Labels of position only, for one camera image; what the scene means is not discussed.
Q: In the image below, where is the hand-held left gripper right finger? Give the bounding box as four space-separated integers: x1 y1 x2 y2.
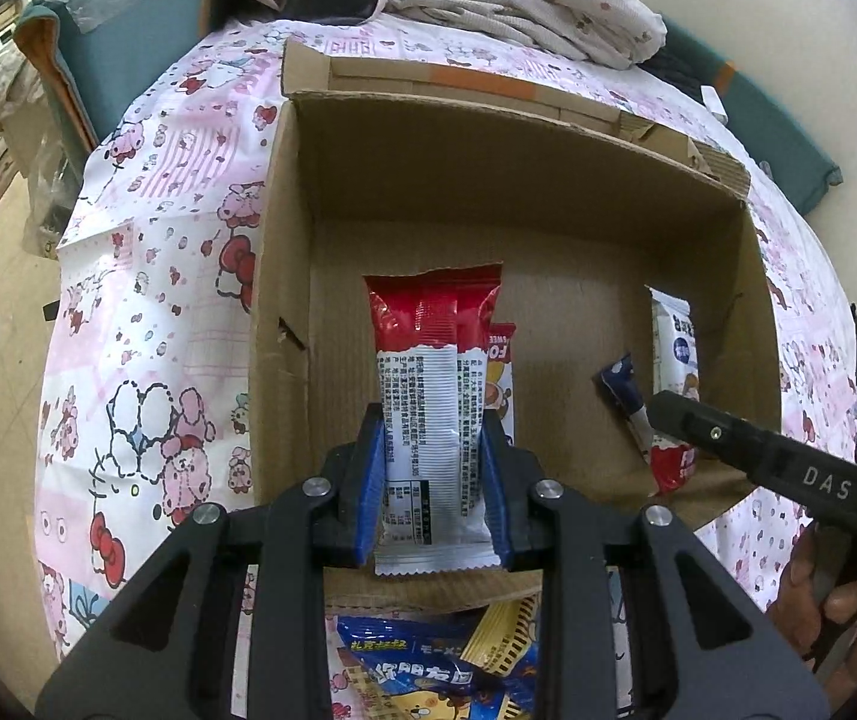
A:
477 420 831 720

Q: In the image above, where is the pink printed bed sheet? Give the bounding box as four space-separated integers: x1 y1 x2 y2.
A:
34 15 857 720

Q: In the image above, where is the blue snack bag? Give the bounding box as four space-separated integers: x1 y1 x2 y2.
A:
465 592 543 672
334 613 543 720

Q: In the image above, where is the white snack packet blue circle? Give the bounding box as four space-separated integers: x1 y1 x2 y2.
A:
645 284 703 403

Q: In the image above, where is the clear plastic bag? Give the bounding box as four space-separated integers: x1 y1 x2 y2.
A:
22 127 86 257

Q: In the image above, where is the cardboard box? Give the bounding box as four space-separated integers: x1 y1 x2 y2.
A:
246 40 784 613

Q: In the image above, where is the teal storage box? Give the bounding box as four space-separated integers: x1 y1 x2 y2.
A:
14 0 845 212

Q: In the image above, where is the beige printed quilt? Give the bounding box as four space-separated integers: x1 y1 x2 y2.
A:
345 0 669 70

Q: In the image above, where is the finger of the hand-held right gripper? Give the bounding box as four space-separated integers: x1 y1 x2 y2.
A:
645 389 857 542

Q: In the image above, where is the blue red stick packet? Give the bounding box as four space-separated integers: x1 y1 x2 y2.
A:
595 352 701 496

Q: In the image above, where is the red white snack packet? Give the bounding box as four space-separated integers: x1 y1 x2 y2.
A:
364 266 505 577

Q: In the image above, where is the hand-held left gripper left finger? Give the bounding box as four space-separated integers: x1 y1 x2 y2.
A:
34 417 389 720

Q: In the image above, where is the black cloth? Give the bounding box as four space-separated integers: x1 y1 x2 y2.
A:
638 43 723 103

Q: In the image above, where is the orange print snack packet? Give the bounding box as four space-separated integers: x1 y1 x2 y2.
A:
484 322 520 445

